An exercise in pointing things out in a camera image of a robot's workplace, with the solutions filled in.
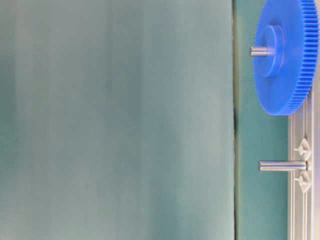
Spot silver shaft for small gear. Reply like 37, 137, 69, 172
258, 160, 308, 172

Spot silver shaft under large gear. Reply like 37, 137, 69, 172
249, 46, 275, 57

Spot large blue plastic gear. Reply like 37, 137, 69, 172
252, 0, 320, 116

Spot silver aluminium extrusion rail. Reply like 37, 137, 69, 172
287, 89, 320, 240

